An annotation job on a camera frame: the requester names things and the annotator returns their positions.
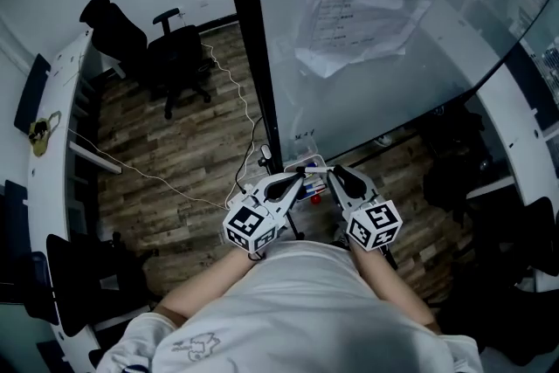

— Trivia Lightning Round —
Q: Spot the black office chair with headrest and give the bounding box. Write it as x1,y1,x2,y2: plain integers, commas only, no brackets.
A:
79,0,215,121

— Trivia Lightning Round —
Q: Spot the black backpack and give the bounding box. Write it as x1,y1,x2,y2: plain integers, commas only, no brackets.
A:
421,108,488,211

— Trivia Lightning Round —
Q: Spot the black desk divider panel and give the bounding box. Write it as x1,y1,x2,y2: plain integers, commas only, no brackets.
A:
37,340,66,373
504,41,552,133
3,180,60,327
13,52,52,135

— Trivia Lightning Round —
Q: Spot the black cable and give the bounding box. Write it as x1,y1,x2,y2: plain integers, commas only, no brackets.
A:
235,115,265,194

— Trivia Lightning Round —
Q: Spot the thin white cable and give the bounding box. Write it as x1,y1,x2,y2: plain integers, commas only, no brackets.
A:
67,127,228,211

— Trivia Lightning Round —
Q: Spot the yellow-green bag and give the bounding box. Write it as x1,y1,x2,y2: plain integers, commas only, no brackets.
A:
28,110,62,157

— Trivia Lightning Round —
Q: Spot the long white curved desk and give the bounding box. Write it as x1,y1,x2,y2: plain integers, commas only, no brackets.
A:
26,28,126,373

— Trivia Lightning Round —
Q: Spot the white power strip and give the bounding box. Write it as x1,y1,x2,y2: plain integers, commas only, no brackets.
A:
224,183,257,211

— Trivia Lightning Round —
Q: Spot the person's white t-shirt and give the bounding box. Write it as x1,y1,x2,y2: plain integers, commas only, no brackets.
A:
94,239,484,373

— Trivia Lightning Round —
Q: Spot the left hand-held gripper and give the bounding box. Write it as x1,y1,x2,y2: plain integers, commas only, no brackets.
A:
222,170,305,254

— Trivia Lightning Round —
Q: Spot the white marker tray basket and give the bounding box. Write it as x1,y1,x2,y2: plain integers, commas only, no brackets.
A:
283,153,328,200

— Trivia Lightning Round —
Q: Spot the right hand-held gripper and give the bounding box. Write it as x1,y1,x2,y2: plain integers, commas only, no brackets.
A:
326,165,403,252

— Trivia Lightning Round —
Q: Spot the whiteboard on black stand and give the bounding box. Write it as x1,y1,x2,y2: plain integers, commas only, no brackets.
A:
217,0,559,241

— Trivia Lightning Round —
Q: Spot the person's right forearm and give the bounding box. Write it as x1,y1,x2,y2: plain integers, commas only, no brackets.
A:
349,246,442,335

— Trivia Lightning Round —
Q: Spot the white plastic tube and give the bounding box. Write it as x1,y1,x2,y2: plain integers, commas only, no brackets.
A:
295,164,336,175

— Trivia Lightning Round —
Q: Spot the crumpled paper sheet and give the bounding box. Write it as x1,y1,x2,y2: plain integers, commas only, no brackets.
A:
294,0,464,79

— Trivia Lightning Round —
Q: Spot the person's left forearm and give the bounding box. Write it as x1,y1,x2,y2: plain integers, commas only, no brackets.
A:
152,248,263,327

